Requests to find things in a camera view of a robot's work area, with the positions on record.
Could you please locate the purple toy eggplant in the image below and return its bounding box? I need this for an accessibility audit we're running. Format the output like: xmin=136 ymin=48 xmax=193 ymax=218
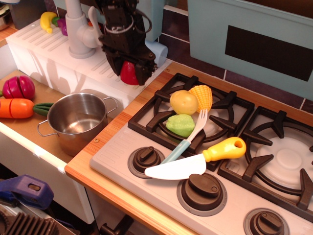
xmin=52 ymin=17 xmax=68 ymax=36

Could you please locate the left brown stove knob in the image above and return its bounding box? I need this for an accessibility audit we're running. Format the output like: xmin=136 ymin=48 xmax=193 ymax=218
xmin=128 ymin=146 xmax=165 ymax=179

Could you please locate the brown stove knob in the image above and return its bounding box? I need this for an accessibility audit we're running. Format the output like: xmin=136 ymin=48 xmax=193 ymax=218
xmin=128 ymin=146 xmax=165 ymax=179
xmin=177 ymin=173 xmax=227 ymax=217
xmin=244 ymin=208 xmax=291 ymax=235

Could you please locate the orange wooden toy carrot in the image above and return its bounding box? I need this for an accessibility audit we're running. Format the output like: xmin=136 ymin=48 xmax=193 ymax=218
xmin=0 ymin=98 xmax=53 ymax=119

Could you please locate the yellow toy potato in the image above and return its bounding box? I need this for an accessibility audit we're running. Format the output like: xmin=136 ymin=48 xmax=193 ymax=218
xmin=170 ymin=90 xmax=198 ymax=115

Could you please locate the black burner grate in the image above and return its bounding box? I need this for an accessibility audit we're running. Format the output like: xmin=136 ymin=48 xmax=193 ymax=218
xmin=128 ymin=73 xmax=254 ymax=177
xmin=218 ymin=107 xmax=313 ymax=222

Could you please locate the middle brown stove knob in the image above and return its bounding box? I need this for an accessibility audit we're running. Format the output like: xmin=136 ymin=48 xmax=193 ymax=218
xmin=177 ymin=173 xmax=227 ymax=217

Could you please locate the white yellow toy knife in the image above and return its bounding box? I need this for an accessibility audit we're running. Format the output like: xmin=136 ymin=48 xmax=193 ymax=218
xmin=145 ymin=137 xmax=246 ymax=180

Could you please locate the magenta wooden toy onion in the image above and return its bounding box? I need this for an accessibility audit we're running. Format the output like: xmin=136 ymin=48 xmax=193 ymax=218
xmin=0 ymin=75 xmax=36 ymax=100

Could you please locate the stainless steel pot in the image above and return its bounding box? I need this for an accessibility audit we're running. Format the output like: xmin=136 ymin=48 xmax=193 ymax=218
xmin=37 ymin=93 xmax=118 ymax=157

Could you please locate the left black burner grate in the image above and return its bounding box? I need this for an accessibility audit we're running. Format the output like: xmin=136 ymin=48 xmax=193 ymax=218
xmin=128 ymin=73 xmax=254 ymax=177

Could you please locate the grey toy faucet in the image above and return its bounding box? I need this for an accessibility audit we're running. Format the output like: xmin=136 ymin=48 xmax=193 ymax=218
xmin=65 ymin=0 xmax=102 ymax=59

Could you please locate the right black burner grate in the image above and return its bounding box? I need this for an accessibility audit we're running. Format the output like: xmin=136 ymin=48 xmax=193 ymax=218
xmin=218 ymin=107 xmax=313 ymax=222

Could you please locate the yellow toy corn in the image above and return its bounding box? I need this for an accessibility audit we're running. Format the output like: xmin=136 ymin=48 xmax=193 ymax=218
xmin=189 ymin=85 xmax=213 ymax=113

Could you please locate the black ribbed heat sink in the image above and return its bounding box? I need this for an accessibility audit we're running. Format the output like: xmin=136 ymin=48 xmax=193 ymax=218
xmin=0 ymin=212 xmax=61 ymax=235

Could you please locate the light blue toy cabinet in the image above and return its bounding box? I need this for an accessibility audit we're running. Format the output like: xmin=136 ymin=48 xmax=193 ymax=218
xmin=188 ymin=0 xmax=313 ymax=99

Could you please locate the red toy sweet potato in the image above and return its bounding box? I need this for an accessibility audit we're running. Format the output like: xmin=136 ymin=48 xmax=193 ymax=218
xmin=120 ymin=61 xmax=139 ymax=85

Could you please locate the green toy lettuce piece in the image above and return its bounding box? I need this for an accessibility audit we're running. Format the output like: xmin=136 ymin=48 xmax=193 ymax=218
xmin=166 ymin=114 xmax=195 ymax=137

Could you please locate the right brown stove knob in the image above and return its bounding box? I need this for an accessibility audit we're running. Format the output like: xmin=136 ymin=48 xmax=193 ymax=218
xmin=244 ymin=208 xmax=291 ymax=235

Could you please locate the blue clamp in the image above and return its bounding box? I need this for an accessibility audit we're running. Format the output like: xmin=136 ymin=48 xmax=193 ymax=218
xmin=0 ymin=174 xmax=54 ymax=210

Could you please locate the light blue plastic cup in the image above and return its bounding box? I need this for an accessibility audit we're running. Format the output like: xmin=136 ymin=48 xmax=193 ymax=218
xmin=145 ymin=40 xmax=168 ymax=67

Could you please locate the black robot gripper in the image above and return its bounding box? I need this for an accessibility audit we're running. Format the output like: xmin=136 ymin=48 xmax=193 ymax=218
xmin=95 ymin=0 xmax=157 ymax=86

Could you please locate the light blue cabinet left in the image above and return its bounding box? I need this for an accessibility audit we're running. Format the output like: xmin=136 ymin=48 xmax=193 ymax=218
xmin=54 ymin=0 xmax=165 ymax=42

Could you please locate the white blue toy fork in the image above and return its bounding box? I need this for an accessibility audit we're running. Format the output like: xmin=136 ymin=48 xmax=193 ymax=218
xmin=161 ymin=109 xmax=208 ymax=164

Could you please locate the grey toy stove top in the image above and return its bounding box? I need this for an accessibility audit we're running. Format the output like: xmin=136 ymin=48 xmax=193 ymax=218
xmin=90 ymin=74 xmax=313 ymax=235

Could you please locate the white toy sink unit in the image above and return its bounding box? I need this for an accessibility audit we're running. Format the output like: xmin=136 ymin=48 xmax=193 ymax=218
xmin=0 ymin=18 xmax=173 ymax=225

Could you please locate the black oven door handle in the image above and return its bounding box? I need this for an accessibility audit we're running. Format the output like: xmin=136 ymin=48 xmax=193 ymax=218
xmin=99 ymin=215 xmax=134 ymax=235

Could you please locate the yellow toy banana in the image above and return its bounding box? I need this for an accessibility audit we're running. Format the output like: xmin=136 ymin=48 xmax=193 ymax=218
xmin=40 ymin=12 xmax=57 ymax=34

